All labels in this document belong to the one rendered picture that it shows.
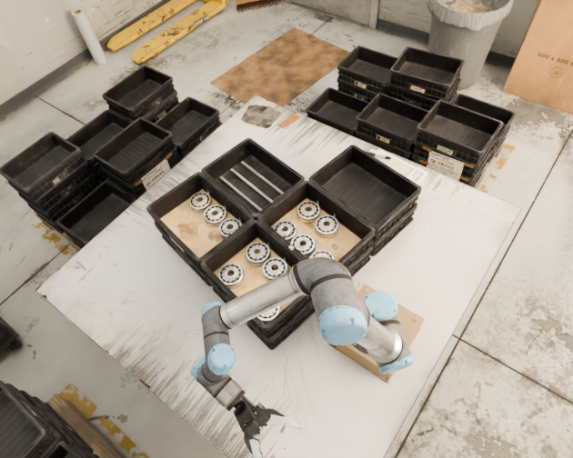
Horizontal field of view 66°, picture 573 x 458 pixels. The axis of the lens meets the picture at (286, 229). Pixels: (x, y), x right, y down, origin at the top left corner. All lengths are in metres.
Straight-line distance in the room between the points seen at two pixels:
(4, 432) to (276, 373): 1.19
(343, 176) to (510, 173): 1.64
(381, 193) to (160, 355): 1.17
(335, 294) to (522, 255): 2.07
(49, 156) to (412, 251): 2.30
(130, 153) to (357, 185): 1.53
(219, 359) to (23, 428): 1.22
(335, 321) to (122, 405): 1.79
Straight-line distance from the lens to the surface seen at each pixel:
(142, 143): 3.02
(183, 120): 3.26
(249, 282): 1.81
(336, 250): 1.86
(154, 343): 1.94
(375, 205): 2.01
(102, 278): 2.19
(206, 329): 1.35
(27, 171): 3.21
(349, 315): 1.09
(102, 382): 2.78
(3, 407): 2.40
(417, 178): 2.31
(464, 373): 2.61
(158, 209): 2.06
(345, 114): 3.29
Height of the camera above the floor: 2.40
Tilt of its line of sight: 54 degrees down
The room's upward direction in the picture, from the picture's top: 8 degrees counter-clockwise
